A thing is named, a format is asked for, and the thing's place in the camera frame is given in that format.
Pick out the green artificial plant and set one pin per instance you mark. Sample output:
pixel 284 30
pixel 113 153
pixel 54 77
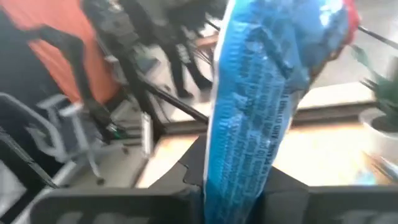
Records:
pixel 388 93

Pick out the orange backdrop panel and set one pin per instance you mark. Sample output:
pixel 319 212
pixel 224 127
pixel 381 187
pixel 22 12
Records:
pixel 56 56

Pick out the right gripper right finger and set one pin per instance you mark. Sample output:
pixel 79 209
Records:
pixel 326 207

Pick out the white and blue granola bar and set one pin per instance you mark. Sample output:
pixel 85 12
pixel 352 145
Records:
pixel 258 109

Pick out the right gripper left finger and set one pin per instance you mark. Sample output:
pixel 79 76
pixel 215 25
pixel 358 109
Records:
pixel 124 205

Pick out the silver metal bracket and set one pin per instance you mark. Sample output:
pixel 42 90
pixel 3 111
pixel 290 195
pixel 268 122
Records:
pixel 146 133

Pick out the white plant pot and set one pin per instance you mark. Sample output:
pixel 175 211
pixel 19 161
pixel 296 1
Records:
pixel 379 143

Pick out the grey office chair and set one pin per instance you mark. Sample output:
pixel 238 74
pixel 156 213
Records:
pixel 46 137

